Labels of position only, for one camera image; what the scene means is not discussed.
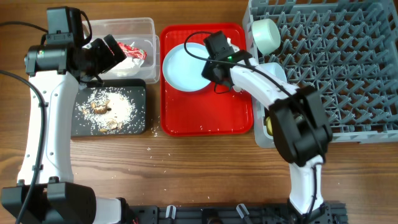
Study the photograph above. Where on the grey dishwasher rack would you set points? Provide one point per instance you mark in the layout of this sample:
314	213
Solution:
347	50

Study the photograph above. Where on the clear plastic bin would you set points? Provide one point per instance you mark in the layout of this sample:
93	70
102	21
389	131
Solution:
137	32

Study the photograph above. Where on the green bowl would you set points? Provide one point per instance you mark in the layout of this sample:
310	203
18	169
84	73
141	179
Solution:
266	36

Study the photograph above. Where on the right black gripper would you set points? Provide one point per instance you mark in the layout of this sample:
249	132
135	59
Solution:
210	72

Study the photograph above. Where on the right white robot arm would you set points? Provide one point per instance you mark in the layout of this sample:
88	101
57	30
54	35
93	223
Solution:
301	129

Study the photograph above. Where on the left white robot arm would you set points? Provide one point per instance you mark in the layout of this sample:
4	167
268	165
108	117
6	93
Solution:
65	60

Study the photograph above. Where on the light blue rice bowl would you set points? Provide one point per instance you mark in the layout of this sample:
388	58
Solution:
275	69

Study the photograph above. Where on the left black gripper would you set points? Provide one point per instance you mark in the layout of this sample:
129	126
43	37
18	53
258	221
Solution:
109	60

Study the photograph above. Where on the light blue plate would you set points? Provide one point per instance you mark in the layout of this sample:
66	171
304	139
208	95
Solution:
182	71

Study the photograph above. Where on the yellow plastic cup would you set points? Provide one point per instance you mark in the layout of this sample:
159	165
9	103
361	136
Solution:
268	125

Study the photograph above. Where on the black plastic tray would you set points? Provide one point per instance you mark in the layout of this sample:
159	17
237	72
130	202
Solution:
109	109

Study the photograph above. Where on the black mounting rail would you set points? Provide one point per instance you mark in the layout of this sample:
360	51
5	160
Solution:
328	213

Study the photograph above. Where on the crumpled white tissue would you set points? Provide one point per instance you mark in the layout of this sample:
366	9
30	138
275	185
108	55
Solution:
129	66

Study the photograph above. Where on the rice and food scraps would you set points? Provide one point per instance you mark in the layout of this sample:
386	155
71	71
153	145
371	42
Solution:
107	110

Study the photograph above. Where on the red snack wrapper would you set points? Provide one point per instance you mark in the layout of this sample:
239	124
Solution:
133	52

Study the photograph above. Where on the red serving tray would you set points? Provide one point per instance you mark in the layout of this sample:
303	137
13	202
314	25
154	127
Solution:
213	110

